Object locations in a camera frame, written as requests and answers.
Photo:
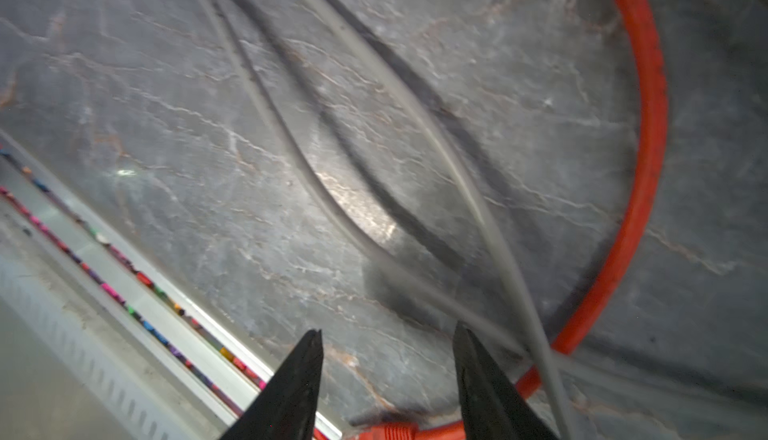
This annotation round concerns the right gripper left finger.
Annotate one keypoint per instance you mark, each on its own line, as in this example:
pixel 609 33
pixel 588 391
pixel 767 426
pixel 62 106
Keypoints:
pixel 286 407

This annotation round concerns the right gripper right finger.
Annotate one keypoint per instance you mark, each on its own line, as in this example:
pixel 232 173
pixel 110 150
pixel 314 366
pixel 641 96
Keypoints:
pixel 491 407

